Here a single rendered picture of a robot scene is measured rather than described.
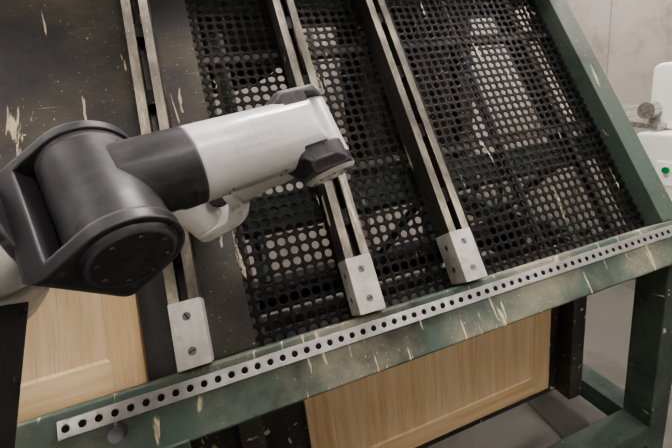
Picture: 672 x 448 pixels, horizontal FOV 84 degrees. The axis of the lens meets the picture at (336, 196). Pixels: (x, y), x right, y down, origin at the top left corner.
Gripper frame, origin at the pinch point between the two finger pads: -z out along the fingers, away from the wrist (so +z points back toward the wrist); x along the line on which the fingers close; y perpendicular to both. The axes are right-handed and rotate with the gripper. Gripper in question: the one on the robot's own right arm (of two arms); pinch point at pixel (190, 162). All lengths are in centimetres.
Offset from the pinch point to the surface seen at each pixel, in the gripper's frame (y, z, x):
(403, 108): -56, -3, 5
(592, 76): -130, -7, 6
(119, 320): 18.5, 18.0, -23.7
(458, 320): -52, 34, -36
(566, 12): -133, -25, 25
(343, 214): -31.0, 14.1, -13.2
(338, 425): -25, 22, -79
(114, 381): 20.6, 25.6, -31.5
